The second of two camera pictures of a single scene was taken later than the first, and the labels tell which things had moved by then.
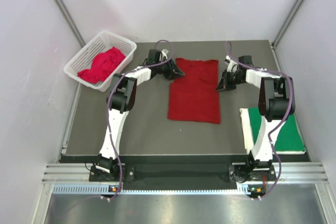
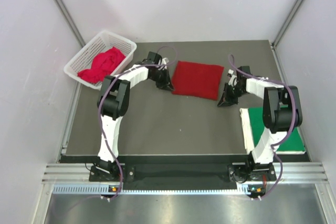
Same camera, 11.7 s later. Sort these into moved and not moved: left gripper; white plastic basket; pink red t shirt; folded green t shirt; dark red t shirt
Moved: left gripper; dark red t shirt
Not moved: pink red t shirt; folded green t shirt; white plastic basket
